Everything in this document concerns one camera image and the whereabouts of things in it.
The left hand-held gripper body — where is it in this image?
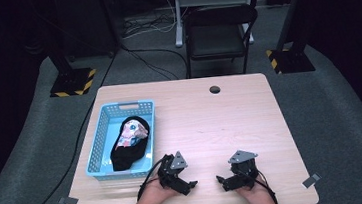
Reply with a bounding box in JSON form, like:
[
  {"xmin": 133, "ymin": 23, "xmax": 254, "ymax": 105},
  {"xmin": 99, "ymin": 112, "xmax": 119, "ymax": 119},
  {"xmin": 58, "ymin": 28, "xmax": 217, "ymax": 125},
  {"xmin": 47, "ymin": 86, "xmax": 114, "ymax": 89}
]
[{"xmin": 154, "ymin": 150, "xmax": 191, "ymax": 193}]

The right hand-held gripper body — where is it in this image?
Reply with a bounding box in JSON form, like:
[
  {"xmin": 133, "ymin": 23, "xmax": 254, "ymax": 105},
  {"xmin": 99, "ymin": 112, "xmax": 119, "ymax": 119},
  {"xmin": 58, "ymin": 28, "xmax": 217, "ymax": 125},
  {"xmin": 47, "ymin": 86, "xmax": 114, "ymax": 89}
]
[{"xmin": 226, "ymin": 148, "xmax": 262, "ymax": 191}]

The black cloth with pink print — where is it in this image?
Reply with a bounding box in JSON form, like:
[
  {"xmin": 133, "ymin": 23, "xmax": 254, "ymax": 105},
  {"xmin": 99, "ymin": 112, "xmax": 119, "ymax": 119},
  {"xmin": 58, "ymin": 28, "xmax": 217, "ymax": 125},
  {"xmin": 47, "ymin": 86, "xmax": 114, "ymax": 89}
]
[{"xmin": 106, "ymin": 114, "xmax": 155, "ymax": 173}]

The blue plastic basket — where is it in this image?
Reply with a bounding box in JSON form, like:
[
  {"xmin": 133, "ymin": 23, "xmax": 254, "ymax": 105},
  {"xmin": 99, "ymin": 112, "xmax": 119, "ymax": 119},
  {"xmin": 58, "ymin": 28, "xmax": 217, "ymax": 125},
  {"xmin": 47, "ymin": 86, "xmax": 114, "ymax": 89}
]
[{"xmin": 79, "ymin": 98, "xmax": 162, "ymax": 183}]

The person's left hand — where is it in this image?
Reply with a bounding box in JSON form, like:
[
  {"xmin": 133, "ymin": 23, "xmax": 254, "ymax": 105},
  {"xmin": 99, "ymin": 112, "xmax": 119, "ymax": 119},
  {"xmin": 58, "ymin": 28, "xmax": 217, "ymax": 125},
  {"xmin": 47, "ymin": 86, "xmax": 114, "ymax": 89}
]
[{"xmin": 136, "ymin": 175, "xmax": 182, "ymax": 204}]

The person's right hand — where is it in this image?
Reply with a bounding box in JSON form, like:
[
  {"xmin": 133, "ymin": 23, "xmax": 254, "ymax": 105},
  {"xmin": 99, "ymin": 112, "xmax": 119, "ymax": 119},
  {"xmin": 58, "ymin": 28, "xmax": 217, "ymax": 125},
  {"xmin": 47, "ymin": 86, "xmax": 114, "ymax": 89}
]
[{"xmin": 234, "ymin": 172, "xmax": 275, "ymax": 204}]

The grey tape piece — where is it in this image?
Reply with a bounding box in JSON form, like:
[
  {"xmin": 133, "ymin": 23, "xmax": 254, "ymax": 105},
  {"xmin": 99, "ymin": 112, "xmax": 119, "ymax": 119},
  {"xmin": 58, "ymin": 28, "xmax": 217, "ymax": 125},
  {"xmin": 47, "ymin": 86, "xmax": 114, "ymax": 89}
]
[
  {"xmin": 57, "ymin": 194, "xmax": 80, "ymax": 204},
  {"xmin": 300, "ymin": 172, "xmax": 324, "ymax": 190}
]

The black stand with striped base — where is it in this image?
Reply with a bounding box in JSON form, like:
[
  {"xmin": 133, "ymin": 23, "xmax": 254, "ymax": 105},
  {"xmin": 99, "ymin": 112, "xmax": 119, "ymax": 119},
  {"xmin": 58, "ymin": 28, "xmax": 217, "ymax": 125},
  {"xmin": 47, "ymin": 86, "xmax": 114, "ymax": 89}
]
[
  {"xmin": 45, "ymin": 39, "xmax": 100, "ymax": 98},
  {"xmin": 261, "ymin": 0, "xmax": 319, "ymax": 77}
]

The black folding chair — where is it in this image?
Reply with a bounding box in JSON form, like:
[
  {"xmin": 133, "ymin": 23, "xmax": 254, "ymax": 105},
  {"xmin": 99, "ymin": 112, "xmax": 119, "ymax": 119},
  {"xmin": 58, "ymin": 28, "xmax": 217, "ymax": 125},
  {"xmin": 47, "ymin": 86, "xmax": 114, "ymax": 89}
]
[{"xmin": 179, "ymin": 1, "xmax": 264, "ymax": 80}]

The white metal stand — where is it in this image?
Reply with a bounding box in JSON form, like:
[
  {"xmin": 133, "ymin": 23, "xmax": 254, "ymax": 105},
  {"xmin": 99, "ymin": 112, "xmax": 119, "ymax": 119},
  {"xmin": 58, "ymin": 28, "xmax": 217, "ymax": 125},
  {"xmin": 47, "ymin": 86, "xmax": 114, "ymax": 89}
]
[{"xmin": 170, "ymin": 0, "xmax": 264, "ymax": 52}]

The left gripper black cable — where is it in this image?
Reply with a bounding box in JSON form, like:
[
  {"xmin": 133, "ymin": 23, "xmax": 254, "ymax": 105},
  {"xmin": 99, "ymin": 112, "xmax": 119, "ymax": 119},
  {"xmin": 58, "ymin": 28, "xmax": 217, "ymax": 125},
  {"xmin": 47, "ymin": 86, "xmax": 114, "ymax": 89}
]
[{"xmin": 133, "ymin": 157, "xmax": 170, "ymax": 203}]

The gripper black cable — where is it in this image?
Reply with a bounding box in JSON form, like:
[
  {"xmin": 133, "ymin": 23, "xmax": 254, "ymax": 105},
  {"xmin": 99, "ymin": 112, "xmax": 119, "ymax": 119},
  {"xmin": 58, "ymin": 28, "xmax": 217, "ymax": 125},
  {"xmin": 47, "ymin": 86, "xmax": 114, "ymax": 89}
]
[
  {"xmin": 254, "ymin": 169, "xmax": 279, "ymax": 204},
  {"xmin": 133, "ymin": 157, "xmax": 170, "ymax": 203}
]

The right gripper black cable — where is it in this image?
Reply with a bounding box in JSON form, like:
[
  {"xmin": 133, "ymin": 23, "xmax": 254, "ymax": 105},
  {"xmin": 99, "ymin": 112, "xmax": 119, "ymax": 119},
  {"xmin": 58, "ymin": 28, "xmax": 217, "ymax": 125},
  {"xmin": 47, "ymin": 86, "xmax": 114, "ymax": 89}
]
[{"xmin": 254, "ymin": 169, "xmax": 279, "ymax": 204}]

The long black floor cable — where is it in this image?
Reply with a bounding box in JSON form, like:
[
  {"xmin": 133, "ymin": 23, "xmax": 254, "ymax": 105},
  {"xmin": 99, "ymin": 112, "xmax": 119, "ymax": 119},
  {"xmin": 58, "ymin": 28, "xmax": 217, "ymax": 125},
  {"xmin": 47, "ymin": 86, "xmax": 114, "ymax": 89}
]
[{"xmin": 0, "ymin": 51, "xmax": 134, "ymax": 204}]

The bundle of white cables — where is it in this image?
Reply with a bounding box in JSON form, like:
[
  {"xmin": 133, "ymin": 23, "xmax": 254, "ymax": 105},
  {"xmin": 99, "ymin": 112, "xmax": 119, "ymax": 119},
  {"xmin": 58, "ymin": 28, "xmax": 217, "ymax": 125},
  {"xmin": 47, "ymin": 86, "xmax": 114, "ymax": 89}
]
[{"xmin": 118, "ymin": 0, "xmax": 194, "ymax": 41}]

